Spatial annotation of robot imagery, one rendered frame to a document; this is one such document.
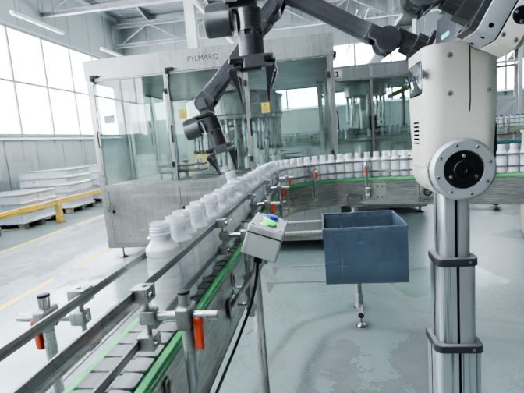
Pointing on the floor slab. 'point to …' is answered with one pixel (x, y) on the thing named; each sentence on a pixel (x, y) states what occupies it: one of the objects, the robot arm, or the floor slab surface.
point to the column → (191, 24)
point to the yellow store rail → (49, 206)
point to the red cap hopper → (515, 86)
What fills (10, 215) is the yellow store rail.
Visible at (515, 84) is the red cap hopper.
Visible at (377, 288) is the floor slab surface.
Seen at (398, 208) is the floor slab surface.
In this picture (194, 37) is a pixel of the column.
